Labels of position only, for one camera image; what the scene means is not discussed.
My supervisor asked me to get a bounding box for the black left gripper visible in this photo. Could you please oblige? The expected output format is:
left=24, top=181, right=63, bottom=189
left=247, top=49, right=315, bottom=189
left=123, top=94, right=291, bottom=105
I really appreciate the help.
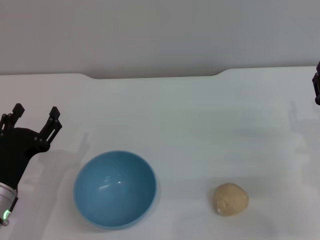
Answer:
left=0, top=102, right=63, bottom=190

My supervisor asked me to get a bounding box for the blue bowl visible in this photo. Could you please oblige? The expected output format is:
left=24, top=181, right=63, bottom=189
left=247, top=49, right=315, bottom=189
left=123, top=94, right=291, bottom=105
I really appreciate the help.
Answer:
left=73, top=150, right=158, bottom=231

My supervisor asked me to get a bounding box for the beige egg yolk pastry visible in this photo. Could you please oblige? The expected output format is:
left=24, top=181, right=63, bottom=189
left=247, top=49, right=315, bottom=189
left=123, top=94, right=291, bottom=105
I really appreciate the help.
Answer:
left=212, top=182, right=250, bottom=217

